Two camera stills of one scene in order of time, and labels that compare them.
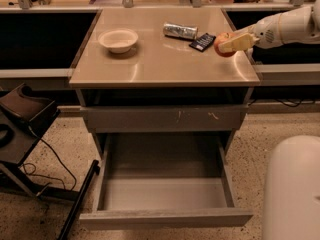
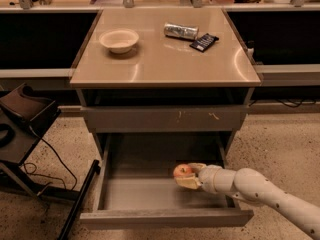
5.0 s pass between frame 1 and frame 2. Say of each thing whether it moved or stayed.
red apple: moved
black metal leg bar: stayed
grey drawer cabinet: stayed
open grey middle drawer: stayed
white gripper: moved
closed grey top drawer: stayed
